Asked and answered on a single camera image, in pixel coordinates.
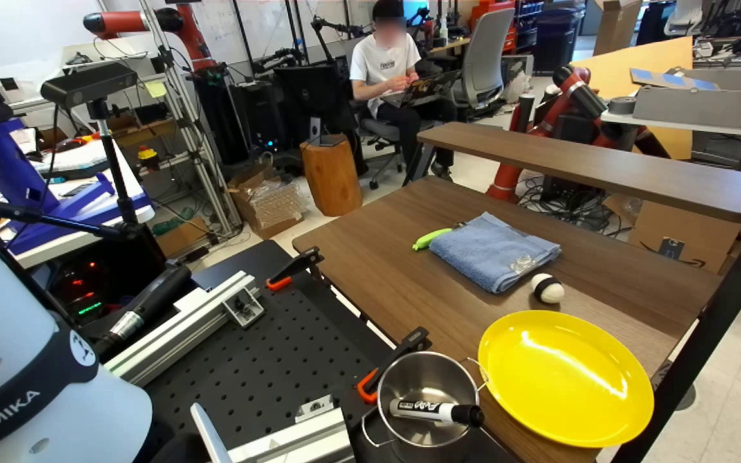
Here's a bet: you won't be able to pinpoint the short aluminium extrusion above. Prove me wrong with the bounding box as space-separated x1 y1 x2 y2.
189 395 357 463

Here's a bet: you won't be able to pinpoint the long aluminium extrusion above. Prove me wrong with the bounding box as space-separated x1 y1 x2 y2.
100 270 268 392

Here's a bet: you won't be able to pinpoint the raised wooden shelf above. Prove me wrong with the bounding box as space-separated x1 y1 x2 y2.
415 118 741 228

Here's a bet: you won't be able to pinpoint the blue towel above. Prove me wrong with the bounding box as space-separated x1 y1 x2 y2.
427 211 564 300

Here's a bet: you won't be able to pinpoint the black orange bar clamp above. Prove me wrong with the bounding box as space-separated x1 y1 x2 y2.
353 324 434 408
262 248 328 297

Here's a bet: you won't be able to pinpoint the large tan cardboard panel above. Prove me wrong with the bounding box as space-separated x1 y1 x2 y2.
570 35 699 166

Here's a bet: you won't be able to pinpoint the black Expo marker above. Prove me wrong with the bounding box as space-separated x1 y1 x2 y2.
387 395 487 430

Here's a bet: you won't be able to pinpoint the cardboard box under shelf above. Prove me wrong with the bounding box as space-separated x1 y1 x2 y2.
625 198 741 279

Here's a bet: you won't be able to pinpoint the grey equipment case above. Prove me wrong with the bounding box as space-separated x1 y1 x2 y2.
627 66 741 134

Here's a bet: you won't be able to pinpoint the blue metal stand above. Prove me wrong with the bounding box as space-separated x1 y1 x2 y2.
0 114 51 222

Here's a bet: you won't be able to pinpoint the black perforated breadboard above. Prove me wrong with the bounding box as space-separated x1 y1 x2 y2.
141 239 519 463

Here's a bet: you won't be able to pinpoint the black controller box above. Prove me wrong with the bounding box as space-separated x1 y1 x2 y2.
39 222 173 343

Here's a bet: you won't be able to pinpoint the black table frame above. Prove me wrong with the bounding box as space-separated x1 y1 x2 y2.
597 201 741 463

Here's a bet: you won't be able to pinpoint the white side table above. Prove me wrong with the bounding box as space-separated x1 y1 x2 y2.
600 108 741 145

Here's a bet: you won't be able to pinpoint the black and white ball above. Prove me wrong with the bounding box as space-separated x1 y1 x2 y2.
528 270 570 311

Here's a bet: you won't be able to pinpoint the yellow plastic plate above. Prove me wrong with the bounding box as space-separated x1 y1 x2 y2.
476 310 656 451

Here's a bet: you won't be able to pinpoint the green marker pen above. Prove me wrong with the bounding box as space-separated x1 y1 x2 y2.
409 224 459 255

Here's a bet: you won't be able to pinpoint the black curved cable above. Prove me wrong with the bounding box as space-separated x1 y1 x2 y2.
0 198 128 255

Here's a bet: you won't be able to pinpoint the red robot arm black joints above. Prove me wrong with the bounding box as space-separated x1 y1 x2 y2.
79 0 225 78

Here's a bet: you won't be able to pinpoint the metal shelving rack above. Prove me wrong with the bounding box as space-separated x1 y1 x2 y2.
133 0 248 244

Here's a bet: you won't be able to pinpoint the black silver-tipped tool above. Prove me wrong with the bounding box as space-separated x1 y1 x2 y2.
92 262 196 358

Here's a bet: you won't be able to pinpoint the steel pot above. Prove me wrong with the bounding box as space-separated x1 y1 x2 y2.
357 347 483 453

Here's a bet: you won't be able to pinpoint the small cardboard box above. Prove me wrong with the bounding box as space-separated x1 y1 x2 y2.
151 213 213 262

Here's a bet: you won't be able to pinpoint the seated person white shirt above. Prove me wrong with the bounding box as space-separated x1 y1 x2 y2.
347 0 443 185

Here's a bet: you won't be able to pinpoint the grey office chair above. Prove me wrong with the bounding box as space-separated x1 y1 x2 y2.
449 5 539 125

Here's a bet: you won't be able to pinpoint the open cardboard box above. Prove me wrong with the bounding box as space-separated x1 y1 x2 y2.
227 166 306 242

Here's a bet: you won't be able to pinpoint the black camera on tripod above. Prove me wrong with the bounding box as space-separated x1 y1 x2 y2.
39 60 145 234

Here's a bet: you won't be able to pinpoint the red pedestal robot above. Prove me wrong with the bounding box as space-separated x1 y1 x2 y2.
483 66 609 207

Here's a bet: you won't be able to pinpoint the black floor cables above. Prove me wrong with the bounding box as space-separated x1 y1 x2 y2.
512 176 639 242

